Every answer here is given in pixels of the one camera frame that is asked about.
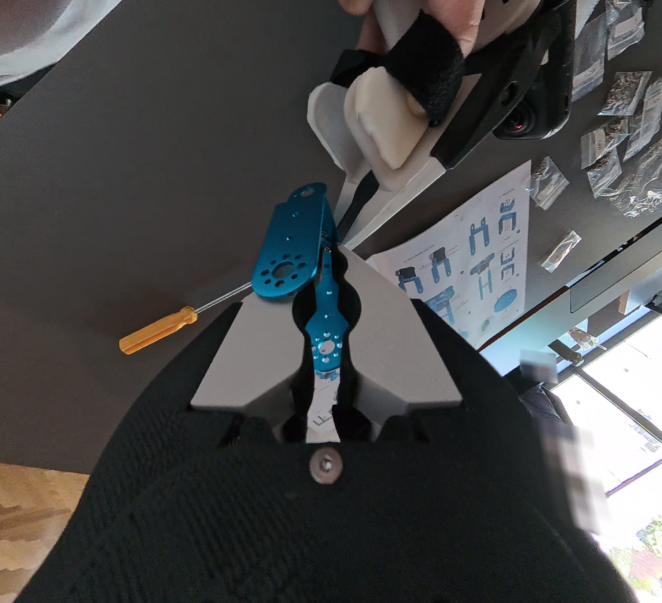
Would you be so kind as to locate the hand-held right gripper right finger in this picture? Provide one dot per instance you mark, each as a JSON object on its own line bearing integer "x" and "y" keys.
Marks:
{"x": 398, "y": 349}

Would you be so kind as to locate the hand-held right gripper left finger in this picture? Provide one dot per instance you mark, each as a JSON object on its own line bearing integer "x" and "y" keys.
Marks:
{"x": 243, "y": 355}

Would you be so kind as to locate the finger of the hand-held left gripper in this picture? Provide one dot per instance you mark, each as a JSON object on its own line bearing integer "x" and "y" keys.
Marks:
{"x": 351, "y": 194}
{"x": 398, "y": 194}

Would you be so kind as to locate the wide blue metal bracket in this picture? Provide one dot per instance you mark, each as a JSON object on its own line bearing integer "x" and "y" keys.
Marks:
{"x": 289, "y": 241}

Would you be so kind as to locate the narrow blue metal bracket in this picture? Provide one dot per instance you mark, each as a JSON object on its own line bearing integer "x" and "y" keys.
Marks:
{"x": 325, "y": 313}

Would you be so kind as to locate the assembly instruction sheet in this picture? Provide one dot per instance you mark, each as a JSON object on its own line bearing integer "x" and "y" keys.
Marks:
{"x": 465, "y": 262}

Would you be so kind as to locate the pile of clear screw bags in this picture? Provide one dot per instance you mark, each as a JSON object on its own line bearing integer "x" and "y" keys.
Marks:
{"x": 626, "y": 91}

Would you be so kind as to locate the light grey panel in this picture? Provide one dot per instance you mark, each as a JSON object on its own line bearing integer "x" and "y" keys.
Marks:
{"x": 610, "y": 277}

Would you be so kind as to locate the large window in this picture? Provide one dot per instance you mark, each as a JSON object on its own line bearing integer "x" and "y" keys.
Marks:
{"x": 631, "y": 396}

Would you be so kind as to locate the person's white shirt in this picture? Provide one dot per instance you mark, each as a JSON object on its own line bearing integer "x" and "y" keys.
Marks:
{"x": 51, "y": 3}

